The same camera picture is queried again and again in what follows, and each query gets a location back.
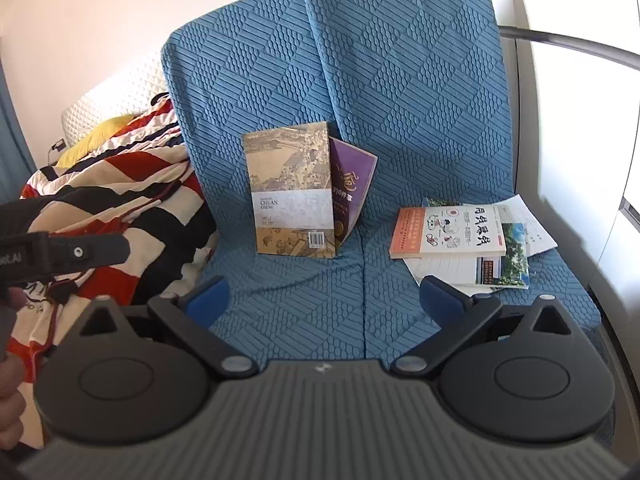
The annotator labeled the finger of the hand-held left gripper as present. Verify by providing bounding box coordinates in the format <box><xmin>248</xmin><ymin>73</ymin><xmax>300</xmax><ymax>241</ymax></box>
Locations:
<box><xmin>46</xmin><ymin>231</ymin><xmax>131</xmax><ymax>278</ymax></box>

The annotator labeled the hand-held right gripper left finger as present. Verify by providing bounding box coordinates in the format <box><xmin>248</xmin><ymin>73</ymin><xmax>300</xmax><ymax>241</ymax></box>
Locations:
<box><xmin>79</xmin><ymin>275</ymin><xmax>259</xmax><ymax>380</ymax></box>

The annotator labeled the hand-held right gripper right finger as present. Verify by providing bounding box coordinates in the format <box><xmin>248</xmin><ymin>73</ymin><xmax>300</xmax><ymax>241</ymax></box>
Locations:
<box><xmin>390</xmin><ymin>274</ymin><xmax>574</xmax><ymax>377</ymax></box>

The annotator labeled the white leaflet with green photo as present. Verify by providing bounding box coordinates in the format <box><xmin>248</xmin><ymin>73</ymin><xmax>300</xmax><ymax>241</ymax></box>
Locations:
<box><xmin>403</xmin><ymin>255</ymin><xmax>531</xmax><ymax>297</ymax></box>

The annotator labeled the white book with orange strip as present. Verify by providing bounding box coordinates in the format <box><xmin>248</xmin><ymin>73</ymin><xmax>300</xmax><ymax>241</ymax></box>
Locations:
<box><xmin>389</xmin><ymin>204</ymin><xmax>507</xmax><ymax>261</ymax></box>

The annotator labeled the painting cover book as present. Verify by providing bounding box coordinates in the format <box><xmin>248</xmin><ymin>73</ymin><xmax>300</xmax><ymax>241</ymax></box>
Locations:
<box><xmin>242</xmin><ymin>121</ymin><xmax>340</xmax><ymax>259</ymax></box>

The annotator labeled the purple book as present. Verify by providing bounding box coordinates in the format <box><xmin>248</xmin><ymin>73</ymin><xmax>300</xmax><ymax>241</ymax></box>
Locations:
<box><xmin>327</xmin><ymin>136</ymin><xmax>379</xmax><ymax>246</ymax></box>

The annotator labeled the person's left hand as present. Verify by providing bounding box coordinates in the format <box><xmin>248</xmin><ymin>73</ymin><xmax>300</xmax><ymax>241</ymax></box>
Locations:
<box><xmin>0</xmin><ymin>286</ymin><xmax>27</xmax><ymax>448</ymax></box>

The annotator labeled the red black white striped blanket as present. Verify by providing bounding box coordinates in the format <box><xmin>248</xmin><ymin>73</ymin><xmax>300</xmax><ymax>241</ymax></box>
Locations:
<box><xmin>0</xmin><ymin>95</ymin><xmax>219</xmax><ymax>453</ymax></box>

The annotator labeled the blue curtain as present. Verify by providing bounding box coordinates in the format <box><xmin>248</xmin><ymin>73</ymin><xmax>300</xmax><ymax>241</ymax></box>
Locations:
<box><xmin>0</xmin><ymin>50</ymin><xmax>36</xmax><ymax>201</ymax></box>

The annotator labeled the yellow pillow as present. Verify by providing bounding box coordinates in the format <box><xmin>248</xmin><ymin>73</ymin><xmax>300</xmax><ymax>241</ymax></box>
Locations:
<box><xmin>55</xmin><ymin>115</ymin><xmax>136</xmax><ymax>168</ymax></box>

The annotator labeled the white quilted pillow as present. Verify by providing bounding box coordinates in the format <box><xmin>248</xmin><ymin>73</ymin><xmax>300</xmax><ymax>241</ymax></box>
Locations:
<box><xmin>61</xmin><ymin>50</ymin><xmax>168</xmax><ymax>146</ymax></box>

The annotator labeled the grey metal strip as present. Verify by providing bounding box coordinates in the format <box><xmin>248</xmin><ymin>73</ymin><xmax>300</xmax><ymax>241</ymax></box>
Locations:
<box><xmin>619</xmin><ymin>199</ymin><xmax>640</xmax><ymax>231</ymax></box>

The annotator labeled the blue textured sofa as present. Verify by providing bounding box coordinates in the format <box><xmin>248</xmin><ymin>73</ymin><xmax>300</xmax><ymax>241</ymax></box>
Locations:
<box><xmin>161</xmin><ymin>0</ymin><xmax>603</xmax><ymax>368</ymax></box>

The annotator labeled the white panel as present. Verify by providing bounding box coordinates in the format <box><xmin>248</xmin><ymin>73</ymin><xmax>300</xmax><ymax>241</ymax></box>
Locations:
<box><xmin>590</xmin><ymin>0</ymin><xmax>640</xmax><ymax>311</ymax></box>

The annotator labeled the grey metal bar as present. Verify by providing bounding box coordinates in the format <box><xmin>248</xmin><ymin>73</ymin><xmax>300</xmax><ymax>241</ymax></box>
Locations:
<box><xmin>500</xmin><ymin>26</ymin><xmax>630</xmax><ymax>69</ymax></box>

